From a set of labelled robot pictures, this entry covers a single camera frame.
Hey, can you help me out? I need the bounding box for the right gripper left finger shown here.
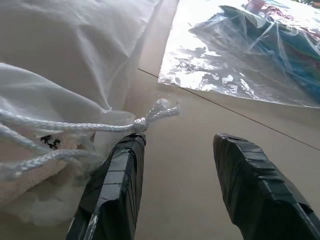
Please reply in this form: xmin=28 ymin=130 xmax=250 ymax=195
xmin=65 ymin=132 xmax=147 ymax=240

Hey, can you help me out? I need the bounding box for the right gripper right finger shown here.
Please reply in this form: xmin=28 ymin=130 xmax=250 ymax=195
xmin=212 ymin=132 xmax=320 ymax=240

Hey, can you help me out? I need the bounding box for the white cloth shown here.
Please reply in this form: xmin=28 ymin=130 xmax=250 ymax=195
xmin=0 ymin=129 xmax=97 ymax=201

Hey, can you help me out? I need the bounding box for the white drawstring bag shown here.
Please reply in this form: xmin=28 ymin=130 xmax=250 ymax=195
xmin=0 ymin=0 xmax=182 ymax=226

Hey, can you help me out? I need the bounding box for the clear bag of colourful items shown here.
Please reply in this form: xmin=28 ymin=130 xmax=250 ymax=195
xmin=157 ymin=0 xmax=320 ymax=109

